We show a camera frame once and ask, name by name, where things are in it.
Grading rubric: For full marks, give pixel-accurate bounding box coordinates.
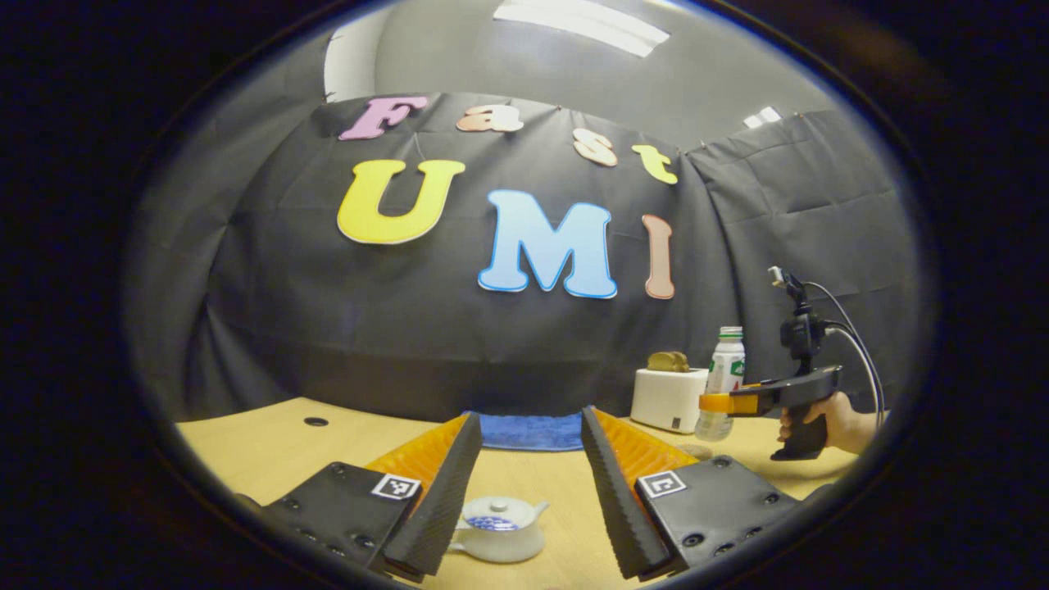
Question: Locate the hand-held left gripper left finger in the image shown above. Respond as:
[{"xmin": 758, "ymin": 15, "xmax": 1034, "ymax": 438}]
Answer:
[{"xmin": 262, "ymin": 412, "xmax": 484, "ymax": 583}]

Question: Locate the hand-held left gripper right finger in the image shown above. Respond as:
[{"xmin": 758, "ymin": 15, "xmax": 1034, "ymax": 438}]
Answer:
[{"xmin": 580, "ymin": 406, "xmax": 800, "ymax": 581}]

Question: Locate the white water bottle green label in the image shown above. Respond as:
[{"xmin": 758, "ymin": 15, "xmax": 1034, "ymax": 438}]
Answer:
[{"xmin": 695, "ymin": 326, "xmax": 747, "ymax": 443}]

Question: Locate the white teacup with spout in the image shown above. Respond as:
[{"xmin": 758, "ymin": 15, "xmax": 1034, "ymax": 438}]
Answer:
[{"xmin": 449, "ymin": 500, "xmax": 550, "ymax": 565}]

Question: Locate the white toaster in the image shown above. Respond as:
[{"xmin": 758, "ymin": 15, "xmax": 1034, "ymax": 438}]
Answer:
[{"xmin": 630, "ymin": 367, "xmax": 711, "ymax": 434}]

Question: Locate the blue folded towel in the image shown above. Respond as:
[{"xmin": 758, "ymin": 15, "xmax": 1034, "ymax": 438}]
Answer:
[{"xmin": 471, "ymin": 411, "xmax": 587, "ymax": 452}]

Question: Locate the black backdrop cloth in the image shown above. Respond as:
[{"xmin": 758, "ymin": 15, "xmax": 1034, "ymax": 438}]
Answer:
[{"xmin": 127, "ymin": 92, "xmax": 923, "ymax": 423}]

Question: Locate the long ceiling light panel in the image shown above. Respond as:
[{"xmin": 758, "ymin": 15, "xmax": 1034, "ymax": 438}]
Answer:
[{"xmin": 492, "ymin": 0, "xmax": 671, "ymax": 58}]

